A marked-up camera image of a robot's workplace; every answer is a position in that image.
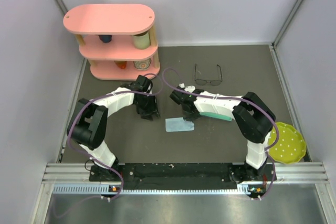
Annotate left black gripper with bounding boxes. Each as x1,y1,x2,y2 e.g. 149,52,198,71
134,93,160,121

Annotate blue grey glasses case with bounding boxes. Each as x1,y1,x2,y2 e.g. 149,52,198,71
200,112,233,122

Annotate thin black wire eyeglasses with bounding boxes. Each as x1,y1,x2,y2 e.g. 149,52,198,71
194,64,223,87

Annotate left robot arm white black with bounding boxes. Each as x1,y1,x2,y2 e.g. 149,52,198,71
67,74,160,180

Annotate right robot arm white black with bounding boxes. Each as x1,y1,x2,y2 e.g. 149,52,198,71
170,86,276,183

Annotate patterned ceramic bowl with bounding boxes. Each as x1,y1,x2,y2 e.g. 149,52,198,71
133,58,152,71

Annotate orange red small cup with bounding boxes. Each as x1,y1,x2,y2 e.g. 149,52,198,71
114,61,127,69

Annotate cream cylindrical jar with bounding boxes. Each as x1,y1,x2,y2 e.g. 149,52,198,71
132,31,151,50

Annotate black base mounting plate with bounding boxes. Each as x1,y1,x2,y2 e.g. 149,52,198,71
89,162,276,191

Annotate pink three-tier wooden shelf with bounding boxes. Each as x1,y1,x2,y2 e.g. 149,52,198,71
63,4,160,81

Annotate dark blue cup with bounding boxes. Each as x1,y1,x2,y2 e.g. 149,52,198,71
98,35,112,44

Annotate yellow green dotted plate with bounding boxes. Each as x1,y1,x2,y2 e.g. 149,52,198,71
268,122,307,165

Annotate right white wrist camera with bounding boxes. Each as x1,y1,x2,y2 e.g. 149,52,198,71
178,83,196,93

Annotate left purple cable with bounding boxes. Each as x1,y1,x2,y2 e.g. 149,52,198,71
67,73,165,203

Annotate purple cable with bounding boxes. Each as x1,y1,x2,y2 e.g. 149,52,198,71
67,73,165,203
162,68,280,200

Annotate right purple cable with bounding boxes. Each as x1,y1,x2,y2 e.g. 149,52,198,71
162,68,280,200

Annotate aluminium rail with cable duct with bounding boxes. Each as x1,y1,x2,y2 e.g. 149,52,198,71
43,162,329,196

